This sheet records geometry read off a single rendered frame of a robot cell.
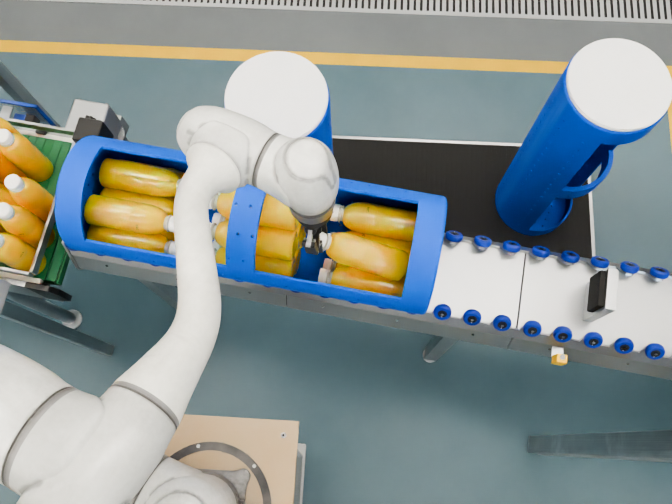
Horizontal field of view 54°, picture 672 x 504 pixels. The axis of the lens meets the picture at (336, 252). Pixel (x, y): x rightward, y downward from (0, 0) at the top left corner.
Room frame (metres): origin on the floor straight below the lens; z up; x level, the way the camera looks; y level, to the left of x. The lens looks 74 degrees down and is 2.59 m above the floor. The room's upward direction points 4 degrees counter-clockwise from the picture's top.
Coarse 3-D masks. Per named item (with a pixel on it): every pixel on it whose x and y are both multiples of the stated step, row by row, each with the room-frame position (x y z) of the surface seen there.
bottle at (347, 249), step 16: (336, 240) 0.43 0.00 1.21; (352, 240) 0.43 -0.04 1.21; (368, 240) 0.43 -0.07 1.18; (336, 256) 0.40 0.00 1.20; (352, 256) 0.40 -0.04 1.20; (368, 256) 0.40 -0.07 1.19; (384, 256) 0.40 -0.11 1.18; (400, 256) 0.40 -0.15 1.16; (368, 272) 0.37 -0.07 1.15; (384, 272) 0.37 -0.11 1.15; (400, 272) 0.36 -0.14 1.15
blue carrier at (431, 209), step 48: (96, 144) 0.71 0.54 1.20; (144, 144) 0.72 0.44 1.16; (96, 192) 0.65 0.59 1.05; (240, 192) 0.55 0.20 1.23; (384, 192) 0.54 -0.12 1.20; (240, 240) 0.45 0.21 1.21; (432, 240) 0.41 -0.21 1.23; (288, 288) 0.36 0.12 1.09; (336, 288) 0.34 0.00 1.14; (432, 288) 0.31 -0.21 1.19
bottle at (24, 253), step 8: (8, 240) 0.53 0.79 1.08; (16, 240) 0.54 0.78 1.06; (0, 248) 0.51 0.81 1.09; (8, 248) 0.51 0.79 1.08; (16, 248) 0.52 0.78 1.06; (24, 248) 0.53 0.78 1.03; (32, 248) 0.54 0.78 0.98; (0, 256) 0.49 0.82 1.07; (8, 256) 0.50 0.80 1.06; (16, 256) 0.50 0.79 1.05; (24, 256) 0.51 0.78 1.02; (32, 256) 0.52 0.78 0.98; (8, 264) 0.49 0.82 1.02; (16, 264) 0.49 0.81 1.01; (24, 264) 0.49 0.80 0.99; (40, 272) 0.50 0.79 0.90
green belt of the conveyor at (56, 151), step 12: (36, 144) 0.88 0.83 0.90; (48, 144) 0.88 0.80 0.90; (60, 144) 0.87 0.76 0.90; (48, 156) 0.84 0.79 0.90; (60, 156) 0.84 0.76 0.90; (60, 168) 0.80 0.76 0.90; (48, 180) 0.76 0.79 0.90; (60, 240) 0.58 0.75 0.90; (48, 252) 0.55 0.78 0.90; (60, 252) 0.55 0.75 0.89; (0, 264) 0.53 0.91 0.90; (48, 264) 0.52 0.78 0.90; (60, 264) 0.52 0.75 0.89; (36, 276) 0.49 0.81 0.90; (48, 276) 0.48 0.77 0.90; (60, 276) 0.49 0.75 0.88
